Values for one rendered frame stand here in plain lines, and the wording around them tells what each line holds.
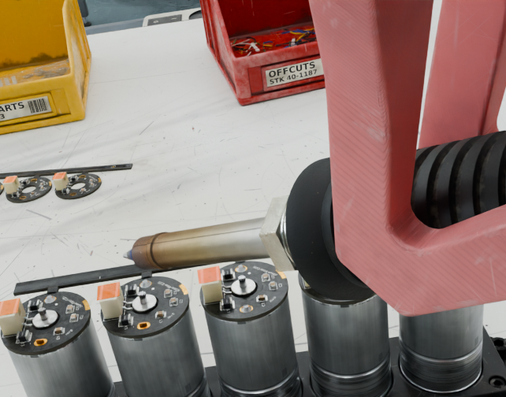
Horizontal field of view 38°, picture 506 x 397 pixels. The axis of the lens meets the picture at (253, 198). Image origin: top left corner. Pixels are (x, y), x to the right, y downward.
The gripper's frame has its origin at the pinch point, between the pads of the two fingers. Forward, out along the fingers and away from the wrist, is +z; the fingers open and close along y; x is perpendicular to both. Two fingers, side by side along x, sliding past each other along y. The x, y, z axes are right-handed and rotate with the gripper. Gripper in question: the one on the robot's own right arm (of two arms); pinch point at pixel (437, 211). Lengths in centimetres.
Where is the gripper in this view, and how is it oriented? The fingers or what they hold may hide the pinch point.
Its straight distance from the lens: 11.4
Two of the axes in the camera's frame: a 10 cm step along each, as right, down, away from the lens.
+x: 7.2, 6.4, -2.6
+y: -6.4, 4.8, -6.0
